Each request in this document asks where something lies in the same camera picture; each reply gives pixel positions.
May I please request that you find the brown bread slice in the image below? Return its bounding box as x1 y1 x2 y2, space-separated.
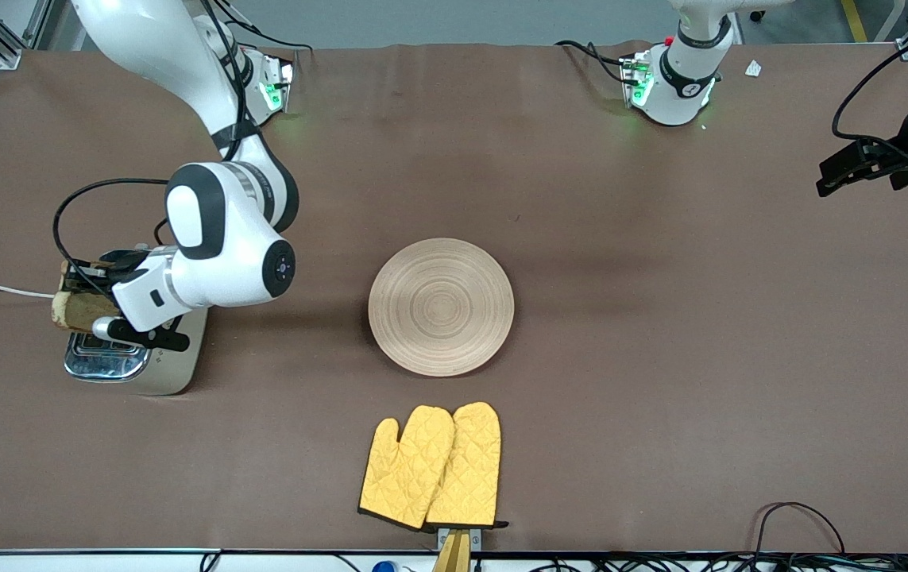
51 261 118 332

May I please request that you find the round wooden plate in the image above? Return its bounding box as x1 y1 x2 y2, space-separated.
368 238 516 378

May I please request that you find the silver and beige toaster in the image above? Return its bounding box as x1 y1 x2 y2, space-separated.
64 243 211 396

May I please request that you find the yellow quilted oven mitt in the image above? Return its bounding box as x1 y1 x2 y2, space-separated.
358 405 456 531
424 401 510 531

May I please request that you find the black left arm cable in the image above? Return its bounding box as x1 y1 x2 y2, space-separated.
832 14 908 149

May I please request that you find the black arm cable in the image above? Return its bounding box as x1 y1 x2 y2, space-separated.
832 14 908 149
52 177 170 296

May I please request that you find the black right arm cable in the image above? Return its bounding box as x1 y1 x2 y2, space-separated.
52 177 170 296

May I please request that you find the black right base cable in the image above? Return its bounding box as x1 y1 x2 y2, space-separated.
207 0 314 53

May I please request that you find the black base cable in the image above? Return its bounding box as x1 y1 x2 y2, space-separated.
207 0 314 53
554 40 631 85

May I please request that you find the black left base cable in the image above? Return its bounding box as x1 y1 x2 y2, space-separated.
554 40 631 85

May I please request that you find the looped black cable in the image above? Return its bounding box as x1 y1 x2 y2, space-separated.
752 501 848 557

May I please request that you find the black cable bundle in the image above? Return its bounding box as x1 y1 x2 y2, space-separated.
533 554 908 572

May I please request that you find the wooden clamp with grey bracket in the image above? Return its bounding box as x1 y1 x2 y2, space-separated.
431 526 483 572

